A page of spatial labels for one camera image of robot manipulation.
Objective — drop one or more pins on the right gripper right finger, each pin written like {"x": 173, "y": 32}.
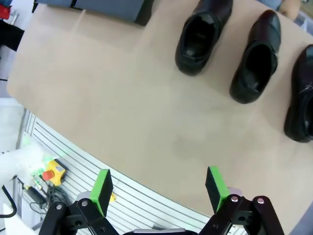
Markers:
{"x": 215, "y": 188}

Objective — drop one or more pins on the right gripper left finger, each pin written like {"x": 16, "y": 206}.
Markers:
{"x": 101, "y": 191}

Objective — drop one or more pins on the black leather shoe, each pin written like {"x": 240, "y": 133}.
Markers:
{"x": 300, "y": 73}
{"x": 266, "y": 31}
{"x": 188, "y": 62}

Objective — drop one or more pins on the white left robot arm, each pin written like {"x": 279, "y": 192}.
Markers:
{"x": 19, "y": 164}

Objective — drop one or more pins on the black metal shoe stand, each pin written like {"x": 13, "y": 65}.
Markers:
{"x": 110, "y": 7}

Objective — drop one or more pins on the person's left hand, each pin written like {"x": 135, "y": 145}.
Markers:
{"x": 289, "y": 8}

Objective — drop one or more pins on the yellow tape measure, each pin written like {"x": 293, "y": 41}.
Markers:
{"x": 113, "y": 197}

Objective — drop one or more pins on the yellow emergency stop button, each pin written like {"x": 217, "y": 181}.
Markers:
{"x": 57, "y": 169}

